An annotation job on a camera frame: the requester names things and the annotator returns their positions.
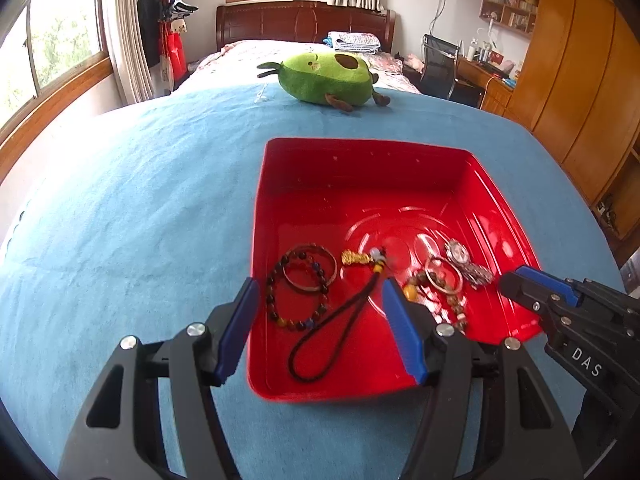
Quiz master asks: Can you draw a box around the dark wooden headboard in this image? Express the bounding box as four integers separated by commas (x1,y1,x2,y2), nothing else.
216,2,397,56

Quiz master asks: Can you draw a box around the thin silver bangle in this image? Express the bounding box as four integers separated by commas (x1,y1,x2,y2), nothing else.
425,256,464,295

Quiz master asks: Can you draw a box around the brown bead bracelet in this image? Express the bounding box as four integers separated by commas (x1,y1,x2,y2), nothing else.
405,267,468,333

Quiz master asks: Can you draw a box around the red bag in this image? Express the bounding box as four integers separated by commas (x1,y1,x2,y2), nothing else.
159,30,188,81

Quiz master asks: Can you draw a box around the green bangle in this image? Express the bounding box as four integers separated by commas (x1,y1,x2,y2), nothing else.
282,243,338,293

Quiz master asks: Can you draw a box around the folded patterned blanket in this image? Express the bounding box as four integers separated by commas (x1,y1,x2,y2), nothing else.
327,31,383,55

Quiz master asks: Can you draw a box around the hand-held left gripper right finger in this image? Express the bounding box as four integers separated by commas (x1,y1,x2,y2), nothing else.
382,277,586,480

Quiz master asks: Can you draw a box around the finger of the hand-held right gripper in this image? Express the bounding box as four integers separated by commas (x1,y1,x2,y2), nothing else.
499,271,563,322
515,266,583,306

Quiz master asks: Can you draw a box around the blue tablecloth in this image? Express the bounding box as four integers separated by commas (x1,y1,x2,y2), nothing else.
0,82,623,480

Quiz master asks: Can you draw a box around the red tin box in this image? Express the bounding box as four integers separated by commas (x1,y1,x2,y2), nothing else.
247,137,546,403

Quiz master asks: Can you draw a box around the silver wristwatch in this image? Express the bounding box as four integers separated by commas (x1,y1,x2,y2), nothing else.
444,239,496,288

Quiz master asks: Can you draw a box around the wooden desk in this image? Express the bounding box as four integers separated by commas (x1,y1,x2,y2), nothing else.
457,55,516,116

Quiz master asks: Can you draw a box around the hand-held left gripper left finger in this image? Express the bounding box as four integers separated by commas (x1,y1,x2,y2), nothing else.
57,276,262,480

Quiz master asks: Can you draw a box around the bed with pink bedding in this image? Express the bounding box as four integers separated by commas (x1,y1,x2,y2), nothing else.
172,39,423,96

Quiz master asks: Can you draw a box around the large wooden frame window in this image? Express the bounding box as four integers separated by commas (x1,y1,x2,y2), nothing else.
0,0,113,181

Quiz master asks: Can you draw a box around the dark cord lanyard with charm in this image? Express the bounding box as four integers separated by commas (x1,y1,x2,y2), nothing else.
288,246,393,385

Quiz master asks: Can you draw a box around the wooden coat rack with clothes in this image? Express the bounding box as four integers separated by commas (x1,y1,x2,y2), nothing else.
136,0,199,93

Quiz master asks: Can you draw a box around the wooden wardrobe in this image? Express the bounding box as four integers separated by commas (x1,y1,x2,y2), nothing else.
505,0,640,266

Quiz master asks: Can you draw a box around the green avocado plush toy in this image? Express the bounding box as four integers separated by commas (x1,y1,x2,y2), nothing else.
256,50,393,113

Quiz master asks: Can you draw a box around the black office chair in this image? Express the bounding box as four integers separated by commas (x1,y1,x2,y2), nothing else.
419,34,483,108

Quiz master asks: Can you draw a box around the wall bookshelf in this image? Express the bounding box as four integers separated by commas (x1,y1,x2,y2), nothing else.
479,0,542,36

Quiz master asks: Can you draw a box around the multicolour bead bracelet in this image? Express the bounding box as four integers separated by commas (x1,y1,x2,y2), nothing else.
265,250,332,333

